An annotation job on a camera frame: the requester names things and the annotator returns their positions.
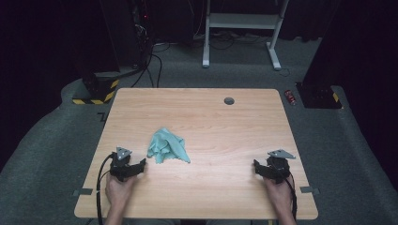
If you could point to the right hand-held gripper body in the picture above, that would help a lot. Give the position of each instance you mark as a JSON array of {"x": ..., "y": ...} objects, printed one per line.
[{"x": 280, "y": 168}]

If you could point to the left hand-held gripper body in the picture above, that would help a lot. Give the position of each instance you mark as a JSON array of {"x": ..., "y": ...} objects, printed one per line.
[{"x": 119, "y": 162}]

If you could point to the teal microfibre cloth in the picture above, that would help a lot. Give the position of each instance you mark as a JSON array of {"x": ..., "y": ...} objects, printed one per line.
[{"x": 167, "y": 146}]

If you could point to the person's right hand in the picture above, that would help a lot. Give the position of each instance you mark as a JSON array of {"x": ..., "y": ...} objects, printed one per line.
[{"x": 281, "y": 195}]

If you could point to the person's left hand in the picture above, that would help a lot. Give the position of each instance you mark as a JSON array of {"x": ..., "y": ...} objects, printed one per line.
[{"x": 117, "y": 193}]

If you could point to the grey tape strip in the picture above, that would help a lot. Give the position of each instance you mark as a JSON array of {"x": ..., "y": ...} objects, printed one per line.
[
  {"x": 83, "y": 192},
  {"x": 309, "y": 190}
]

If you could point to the black yellow striped stand base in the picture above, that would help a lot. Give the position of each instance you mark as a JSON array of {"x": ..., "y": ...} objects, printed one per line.
[{"x": 104, "y": 93}]

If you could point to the red can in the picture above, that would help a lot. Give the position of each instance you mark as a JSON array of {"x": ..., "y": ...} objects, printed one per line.
[{"x": 290, "y": 97}]

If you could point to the grey table grommet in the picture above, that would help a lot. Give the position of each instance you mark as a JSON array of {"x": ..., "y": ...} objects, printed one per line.
[{"x": 229, "y": 101}]

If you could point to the dark equipment rack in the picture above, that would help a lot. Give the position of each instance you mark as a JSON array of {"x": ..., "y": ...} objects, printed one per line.
[{"x": 142, "y": 31}]

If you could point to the black stand base plate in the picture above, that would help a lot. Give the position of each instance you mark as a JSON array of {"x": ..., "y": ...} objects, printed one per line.
[{"x": 319, "y": 97}]

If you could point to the white metal stand frame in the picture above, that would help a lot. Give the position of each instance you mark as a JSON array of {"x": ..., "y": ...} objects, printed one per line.
[{"x": 241, "y": 21}]

